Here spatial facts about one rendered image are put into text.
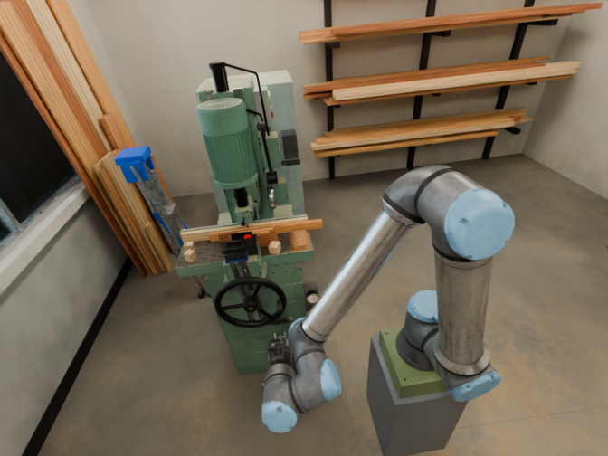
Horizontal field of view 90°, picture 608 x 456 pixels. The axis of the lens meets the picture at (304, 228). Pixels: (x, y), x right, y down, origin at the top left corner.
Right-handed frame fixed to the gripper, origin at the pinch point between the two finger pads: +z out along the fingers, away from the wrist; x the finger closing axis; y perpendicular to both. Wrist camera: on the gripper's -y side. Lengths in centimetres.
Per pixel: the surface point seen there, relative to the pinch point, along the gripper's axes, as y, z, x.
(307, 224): 32, 40, -16
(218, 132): 76, 15, 12
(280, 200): 43, 53, -4
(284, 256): 22.6, 27.3, -4.0
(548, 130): 50, 256, -316
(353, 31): 153, 182, -78
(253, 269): 22.7, 17.0, 8.5
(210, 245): 29, 38, 30
